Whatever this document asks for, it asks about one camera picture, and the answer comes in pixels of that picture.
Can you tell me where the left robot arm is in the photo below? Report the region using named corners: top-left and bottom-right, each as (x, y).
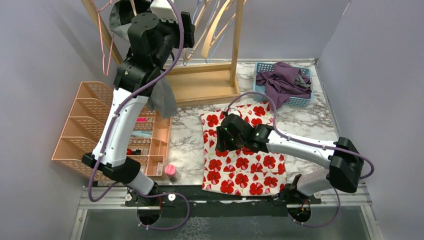
top-left (81, 10), bottom-right (195, 206)

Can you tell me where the peach compartment tray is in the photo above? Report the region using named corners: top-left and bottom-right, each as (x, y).
top-left (127, 106), bottom-right (172, 181)

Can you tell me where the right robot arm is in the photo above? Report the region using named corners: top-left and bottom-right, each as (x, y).
top-left (216, 113), bottom-right (364, 204)

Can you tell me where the pink capped bottle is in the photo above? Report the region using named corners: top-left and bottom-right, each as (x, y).
top-left (164, 164), bottom-right (180, 183)

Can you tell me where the blue plastic basket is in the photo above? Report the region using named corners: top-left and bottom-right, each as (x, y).
top-left (253, 61), bottom-right (315, 108)

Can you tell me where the purple cloth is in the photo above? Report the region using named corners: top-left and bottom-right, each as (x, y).
top-left (255, 61), bottom-right (313, 113)

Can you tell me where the pink wire hanger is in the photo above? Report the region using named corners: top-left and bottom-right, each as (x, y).
top-left (88, 0), bottom-right (117, 76)

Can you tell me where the blue wire hanger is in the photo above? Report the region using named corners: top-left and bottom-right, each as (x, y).
top-left (182, 0), bottom-right (231, 58)

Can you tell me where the red poppy print cloth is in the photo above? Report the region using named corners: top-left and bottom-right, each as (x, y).
top-left (200, 109), bottom-right (287, 197)

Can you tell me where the peach plastic file organizer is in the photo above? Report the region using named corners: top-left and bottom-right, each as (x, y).
top-left (51, 81), bottom-right (158, 181)

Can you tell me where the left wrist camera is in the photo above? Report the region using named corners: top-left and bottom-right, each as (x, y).
top-left (150, 0), bottom-right (178, 23)

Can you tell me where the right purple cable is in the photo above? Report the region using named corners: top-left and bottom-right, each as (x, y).
top-left (225, 91), bottom-right (376, 230)

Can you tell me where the grey skirt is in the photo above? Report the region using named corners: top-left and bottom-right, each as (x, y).
top-left (109, 0), bottom-right (194, 119)

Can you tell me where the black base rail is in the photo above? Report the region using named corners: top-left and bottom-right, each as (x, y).
top-left (125, 185), bottom-right (321, 218)

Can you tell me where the wooden clothes rack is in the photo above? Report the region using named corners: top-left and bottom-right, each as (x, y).
top-left (81, 0), bottom-right (244, 107)

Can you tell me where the wooden hanger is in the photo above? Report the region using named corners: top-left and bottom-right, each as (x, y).
top-left (129, 0), bottom-right (138, 16)
top-left (182, 0), bottom-right (221, 66)
top-left (199, 0), bottom-right (246, 63)

